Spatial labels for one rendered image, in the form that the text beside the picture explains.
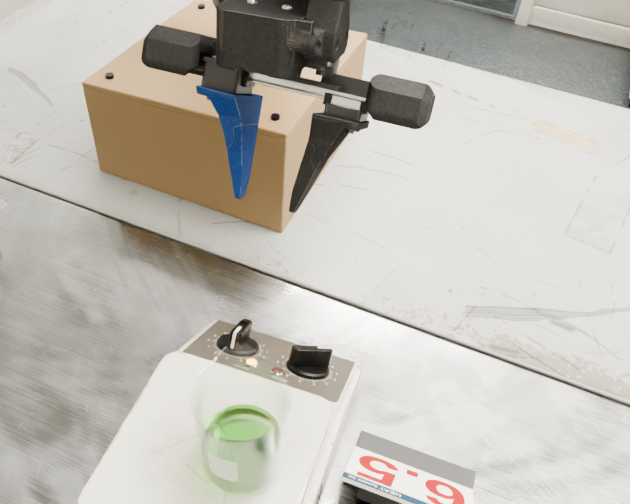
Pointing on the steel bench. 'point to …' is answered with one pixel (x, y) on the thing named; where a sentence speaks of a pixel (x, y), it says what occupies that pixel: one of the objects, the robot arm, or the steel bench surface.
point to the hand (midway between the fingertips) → (275, 155)
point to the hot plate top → (184, 489)
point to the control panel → (339, 371)
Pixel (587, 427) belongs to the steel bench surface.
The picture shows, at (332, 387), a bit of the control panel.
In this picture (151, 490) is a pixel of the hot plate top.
